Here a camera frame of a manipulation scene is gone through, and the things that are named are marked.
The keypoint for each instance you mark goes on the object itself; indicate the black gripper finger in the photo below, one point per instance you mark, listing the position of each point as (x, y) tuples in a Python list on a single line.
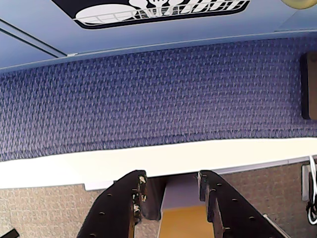
[(111, 210), (235, 213)]

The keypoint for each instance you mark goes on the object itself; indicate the yellow flat board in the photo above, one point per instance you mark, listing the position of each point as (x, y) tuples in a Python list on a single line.
[(183, 223)]

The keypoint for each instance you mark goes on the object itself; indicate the dark brown block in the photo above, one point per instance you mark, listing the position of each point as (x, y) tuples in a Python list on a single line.
[(310, 86)]

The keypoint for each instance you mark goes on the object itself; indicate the black white dishwasher sticker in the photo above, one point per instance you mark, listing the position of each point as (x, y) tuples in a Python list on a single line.
[(111, 13)]

